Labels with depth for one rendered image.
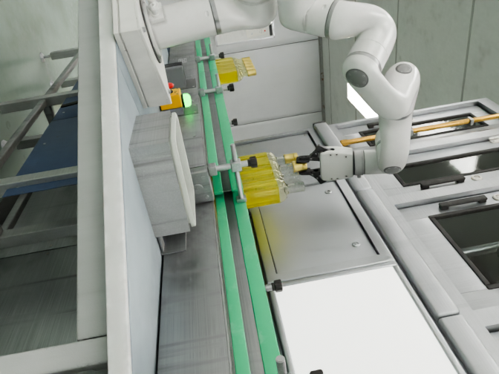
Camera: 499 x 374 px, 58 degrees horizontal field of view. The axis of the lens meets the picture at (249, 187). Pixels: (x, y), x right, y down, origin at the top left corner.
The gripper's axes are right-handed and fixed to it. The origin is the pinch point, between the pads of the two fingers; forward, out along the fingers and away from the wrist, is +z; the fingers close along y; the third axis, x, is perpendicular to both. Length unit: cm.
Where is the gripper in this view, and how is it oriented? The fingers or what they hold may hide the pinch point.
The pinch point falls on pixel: (303, 165)
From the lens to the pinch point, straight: 141.9
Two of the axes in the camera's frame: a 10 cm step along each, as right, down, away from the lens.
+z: -9.8, 0.4, 1.8
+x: -1.3, 5.2, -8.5
